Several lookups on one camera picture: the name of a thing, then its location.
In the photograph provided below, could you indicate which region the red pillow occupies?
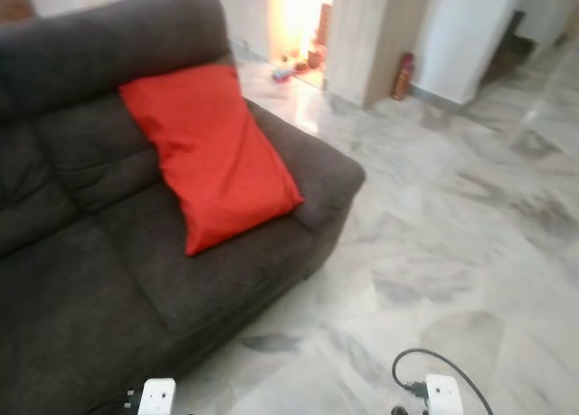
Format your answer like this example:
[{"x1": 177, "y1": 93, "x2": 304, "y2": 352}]
[{"x1": 119, "y1": 62, "x2": 305, "y2": 257}]

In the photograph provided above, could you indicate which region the red bottle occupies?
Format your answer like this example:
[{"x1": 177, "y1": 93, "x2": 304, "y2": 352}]
[{"x1": 391, "y1": 52, "x2": 415, "y2": 101}]

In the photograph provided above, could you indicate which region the dark brown fabric sofa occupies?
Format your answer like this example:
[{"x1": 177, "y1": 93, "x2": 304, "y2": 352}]
[{"x1": 0, "y1": 0, "x2": 366, "y2": 415}]

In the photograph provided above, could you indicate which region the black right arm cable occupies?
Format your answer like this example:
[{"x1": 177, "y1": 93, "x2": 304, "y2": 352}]
[{"x1": 392, "y1": 347, "x2": 494, "y2": 415}]

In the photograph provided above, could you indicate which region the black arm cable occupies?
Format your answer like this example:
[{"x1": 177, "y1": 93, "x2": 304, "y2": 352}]
[
  {"x1": 392, "y1": 347, "x2": 494, "y2": 415},
  {"x1": 86, "y1": 390, "x2": 146, "y2": 415}
]

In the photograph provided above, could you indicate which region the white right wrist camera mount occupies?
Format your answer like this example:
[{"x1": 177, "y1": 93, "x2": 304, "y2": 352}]
[{"x1": 425, "y1": 373, "x2": 464, "y2": 415}]

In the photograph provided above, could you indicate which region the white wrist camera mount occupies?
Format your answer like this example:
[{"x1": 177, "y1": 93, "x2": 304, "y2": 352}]
[
  {"x1": 425, "y1": 373, "x2": 464, "y2": 415},
  {"x1": 136, "y1": 378, "x2": 177, "y2": 415}
]

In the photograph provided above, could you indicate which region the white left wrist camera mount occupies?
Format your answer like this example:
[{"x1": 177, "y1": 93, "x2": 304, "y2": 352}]
[{"x1": 136, "y1": 378, "x2": 177, "y2": 415}]

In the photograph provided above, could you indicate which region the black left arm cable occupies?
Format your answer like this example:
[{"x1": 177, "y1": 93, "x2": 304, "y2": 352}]
[{"x1": 86, "y1": 390, "x2": 146, "y2": 415}]

